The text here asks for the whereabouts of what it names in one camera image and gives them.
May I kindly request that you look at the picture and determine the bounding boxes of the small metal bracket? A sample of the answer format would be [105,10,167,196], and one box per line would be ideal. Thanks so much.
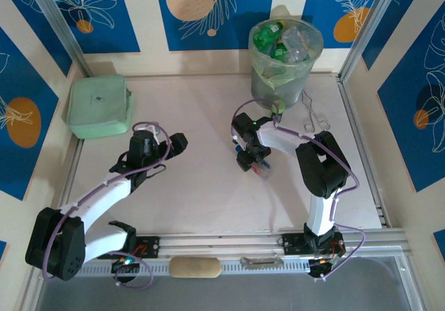
[239,256,285,269]

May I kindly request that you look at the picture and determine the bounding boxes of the black circuit board with wires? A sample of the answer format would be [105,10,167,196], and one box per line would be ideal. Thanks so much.
[111,257,140,274]
[307,257,343,280]

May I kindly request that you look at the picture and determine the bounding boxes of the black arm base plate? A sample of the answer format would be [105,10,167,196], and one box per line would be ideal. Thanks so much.
[277,232,346,256]
[133,236,161,260]

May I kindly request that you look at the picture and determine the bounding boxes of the perforated metal strip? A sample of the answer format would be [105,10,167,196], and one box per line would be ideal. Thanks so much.
[41,258,404,278]

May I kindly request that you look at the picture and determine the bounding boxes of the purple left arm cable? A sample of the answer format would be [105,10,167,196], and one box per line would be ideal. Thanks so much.
[41,121,174,289]

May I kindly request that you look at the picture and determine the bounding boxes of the clear bottle red blue label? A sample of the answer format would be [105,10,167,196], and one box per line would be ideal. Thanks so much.
[235,145,275,182]

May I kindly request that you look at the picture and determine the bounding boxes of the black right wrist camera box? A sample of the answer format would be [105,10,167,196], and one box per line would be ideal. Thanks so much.
[232,113,260,135]

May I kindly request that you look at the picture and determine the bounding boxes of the white wrist cable bracket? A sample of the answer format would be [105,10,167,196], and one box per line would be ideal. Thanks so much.
[147,122,163,145]

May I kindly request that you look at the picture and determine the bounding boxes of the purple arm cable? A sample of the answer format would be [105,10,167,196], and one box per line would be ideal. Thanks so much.
[231,98,368,280]
[41,121,174,289]

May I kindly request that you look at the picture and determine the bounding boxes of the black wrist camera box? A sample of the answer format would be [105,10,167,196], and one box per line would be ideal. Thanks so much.
[129,131,156,159]
[232,113,260,135]

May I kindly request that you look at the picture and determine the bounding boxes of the pale green bin liner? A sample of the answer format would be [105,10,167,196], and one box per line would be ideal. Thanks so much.
[248,17,325,89]

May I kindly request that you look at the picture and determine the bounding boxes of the grey metal sheet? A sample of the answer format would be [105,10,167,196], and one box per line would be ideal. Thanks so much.
[33,275,427,311]

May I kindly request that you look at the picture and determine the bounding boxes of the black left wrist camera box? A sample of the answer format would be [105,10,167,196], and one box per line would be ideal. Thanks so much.
[129,131,156,159]

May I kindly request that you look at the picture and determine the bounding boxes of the clear plastic tongs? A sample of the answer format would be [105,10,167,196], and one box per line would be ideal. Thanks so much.
[300,88,330,134]

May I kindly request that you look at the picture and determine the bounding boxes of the aluminium corner post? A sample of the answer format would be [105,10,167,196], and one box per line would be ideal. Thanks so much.
[26,0,94,79]
[339,0,406,82]

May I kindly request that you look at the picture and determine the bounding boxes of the green soda bottle yellow cap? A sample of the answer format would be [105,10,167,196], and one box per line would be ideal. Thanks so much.
[273,46,291,63]
[252,20,286,49]

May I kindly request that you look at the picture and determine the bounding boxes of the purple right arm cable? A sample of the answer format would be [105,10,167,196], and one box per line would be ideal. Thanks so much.
[231,98,368,280]

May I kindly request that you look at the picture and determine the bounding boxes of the mint green zip pouch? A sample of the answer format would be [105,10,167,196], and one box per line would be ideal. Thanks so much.
[65,74,136,141]

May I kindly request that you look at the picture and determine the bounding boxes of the aluminium frame rail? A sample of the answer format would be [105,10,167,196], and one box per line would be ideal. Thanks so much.
[29,229,411,264]

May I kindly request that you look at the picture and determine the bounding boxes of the tan foam pad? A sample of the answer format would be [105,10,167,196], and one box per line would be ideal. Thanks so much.
[169,257,223,280]

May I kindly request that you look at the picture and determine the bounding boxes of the tall clear ribbed water bottle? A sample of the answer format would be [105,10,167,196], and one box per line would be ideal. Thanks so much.
[281,26,313,64]

